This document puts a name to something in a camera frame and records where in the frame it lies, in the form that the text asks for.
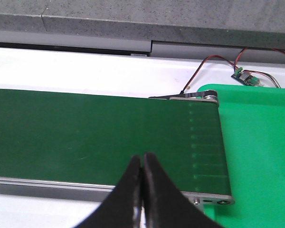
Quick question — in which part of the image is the green plastic tray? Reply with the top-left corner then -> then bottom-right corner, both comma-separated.
201,84 -> 285,228

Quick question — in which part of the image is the green conveyor belt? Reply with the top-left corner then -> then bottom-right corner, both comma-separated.
0,87 -> 232,195

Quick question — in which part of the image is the aluminium conveyor frame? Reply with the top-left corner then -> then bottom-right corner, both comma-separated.
0,95 -> 235,206

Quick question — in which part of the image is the grey stone shelf slab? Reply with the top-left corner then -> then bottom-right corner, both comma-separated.
0,0 -> 285,51

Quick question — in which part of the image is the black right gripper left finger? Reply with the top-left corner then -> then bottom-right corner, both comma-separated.
78,155 -> 142,228

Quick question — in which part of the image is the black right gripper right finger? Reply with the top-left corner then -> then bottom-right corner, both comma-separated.
143,152 -> 221,228

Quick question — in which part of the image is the small green circuit board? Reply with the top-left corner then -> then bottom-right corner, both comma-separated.
231,67 -> 264,87

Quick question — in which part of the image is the red black wire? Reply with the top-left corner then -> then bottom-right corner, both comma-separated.
180,47 -> 285,94

